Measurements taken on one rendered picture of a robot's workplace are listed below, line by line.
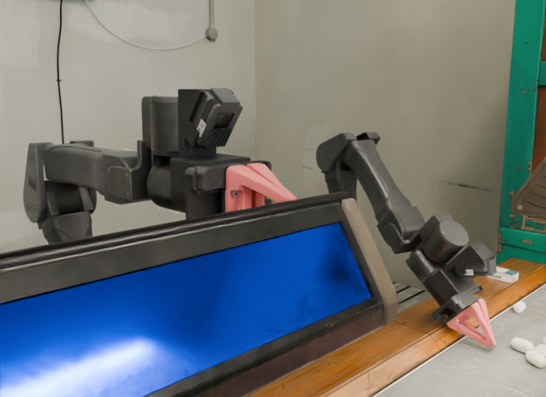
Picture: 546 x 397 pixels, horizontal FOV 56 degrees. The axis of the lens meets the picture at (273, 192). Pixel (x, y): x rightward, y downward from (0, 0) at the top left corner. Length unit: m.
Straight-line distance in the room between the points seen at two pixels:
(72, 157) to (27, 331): 0.57
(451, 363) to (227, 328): 0.74
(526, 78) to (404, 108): 1.09
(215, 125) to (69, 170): 0.31
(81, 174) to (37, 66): 1.73
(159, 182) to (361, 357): 0.47
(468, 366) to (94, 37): 2.11
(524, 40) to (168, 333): 1.35
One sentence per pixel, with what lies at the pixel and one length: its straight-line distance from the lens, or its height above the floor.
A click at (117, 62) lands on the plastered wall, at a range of 2.60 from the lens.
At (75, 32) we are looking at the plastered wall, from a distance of 2.52.
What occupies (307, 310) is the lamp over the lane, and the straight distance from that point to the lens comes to 0.25.
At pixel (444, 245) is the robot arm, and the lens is 0.94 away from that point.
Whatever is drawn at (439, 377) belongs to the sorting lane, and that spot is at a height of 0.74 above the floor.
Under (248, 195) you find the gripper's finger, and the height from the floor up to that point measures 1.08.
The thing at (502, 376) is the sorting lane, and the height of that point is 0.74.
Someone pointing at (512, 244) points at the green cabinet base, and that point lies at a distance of 1.51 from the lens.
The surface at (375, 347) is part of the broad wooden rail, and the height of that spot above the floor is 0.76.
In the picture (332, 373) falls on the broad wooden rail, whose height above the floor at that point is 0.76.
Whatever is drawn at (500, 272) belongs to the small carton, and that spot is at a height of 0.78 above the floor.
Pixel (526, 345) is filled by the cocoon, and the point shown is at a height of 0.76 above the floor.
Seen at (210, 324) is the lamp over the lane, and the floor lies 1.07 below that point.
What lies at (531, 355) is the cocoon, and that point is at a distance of 0.98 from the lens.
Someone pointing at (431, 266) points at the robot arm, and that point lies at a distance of 0.99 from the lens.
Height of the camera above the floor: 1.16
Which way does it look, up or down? 10 degrees down
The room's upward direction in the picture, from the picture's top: straight up
